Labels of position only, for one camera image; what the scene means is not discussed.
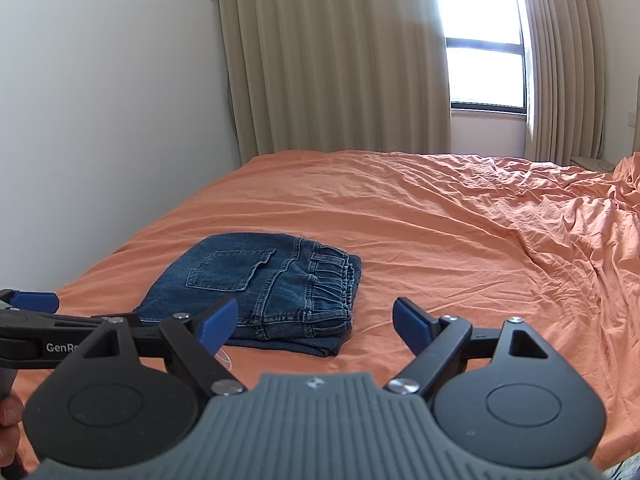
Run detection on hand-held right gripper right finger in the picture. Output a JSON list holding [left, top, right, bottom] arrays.
[[384, 297, 552, 395]]

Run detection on wide beige curtain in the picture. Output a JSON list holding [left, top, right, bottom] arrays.
[[215, 0, 454, 167]]

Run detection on window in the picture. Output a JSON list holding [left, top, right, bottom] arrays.
[[432, 0, 529, 115]]

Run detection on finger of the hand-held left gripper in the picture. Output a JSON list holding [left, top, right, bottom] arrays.
[[0, 288, 60, 314], [0, 310, 143, 332]]

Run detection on person's left hand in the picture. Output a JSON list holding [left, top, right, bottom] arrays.
[[0, 388, 24, 464]]

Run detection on narrow beige curtain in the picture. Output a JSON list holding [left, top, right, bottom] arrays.
[[507, 0, 640, 166]]

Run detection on orange bed sheet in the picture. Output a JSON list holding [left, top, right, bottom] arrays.
[[20, 149, 640, 477]]

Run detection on grey patterned cloth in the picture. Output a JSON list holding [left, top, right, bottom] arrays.
[[602, 459, 640, 480]]

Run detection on blue denim pants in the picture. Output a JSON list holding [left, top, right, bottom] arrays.
[[134, 232, 363, 358]]

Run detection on beige pillow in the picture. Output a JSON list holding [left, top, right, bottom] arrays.
[[570, 154, 619, 172]]

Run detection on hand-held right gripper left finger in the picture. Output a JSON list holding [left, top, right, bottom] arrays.
[[81, 296, 247, 396]]

